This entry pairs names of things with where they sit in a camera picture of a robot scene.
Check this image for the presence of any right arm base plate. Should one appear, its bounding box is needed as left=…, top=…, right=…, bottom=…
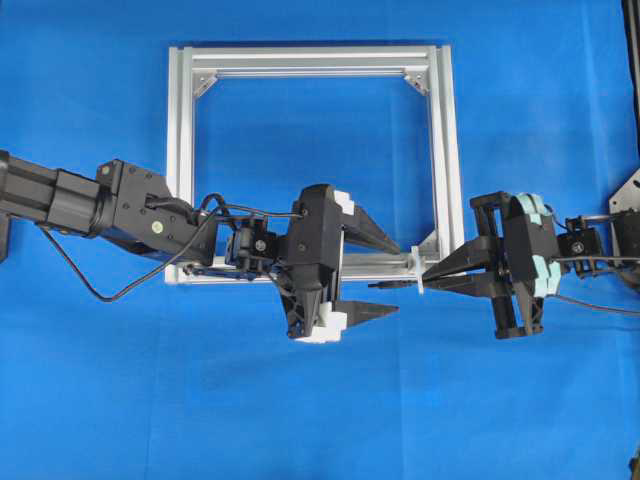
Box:
left=608, top=169, right=640, bottom=219

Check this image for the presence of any silver aluminium extrusion frame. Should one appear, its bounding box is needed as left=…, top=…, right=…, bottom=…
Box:
left=166, top=45, right=465, bottom=283

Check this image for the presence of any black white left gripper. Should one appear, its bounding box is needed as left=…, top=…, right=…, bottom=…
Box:
left=277, top=184, right=401, bottom=344

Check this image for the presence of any black stand pole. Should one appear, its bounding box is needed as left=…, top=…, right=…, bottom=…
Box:
left=621, top=0, right=640, bottom=143

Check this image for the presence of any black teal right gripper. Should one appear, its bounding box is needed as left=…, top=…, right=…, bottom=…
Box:
left=422, top=192, right=562, bottom=339

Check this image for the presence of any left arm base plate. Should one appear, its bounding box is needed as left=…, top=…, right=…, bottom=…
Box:
left=0, top=213, right=11, bottom=262

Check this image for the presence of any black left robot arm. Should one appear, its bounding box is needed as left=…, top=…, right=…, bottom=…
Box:
left=1, top=153, right=399, bottom=344

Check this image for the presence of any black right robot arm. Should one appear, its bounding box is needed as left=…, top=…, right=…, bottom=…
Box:
left=422, top=192, right=639, bottom=339

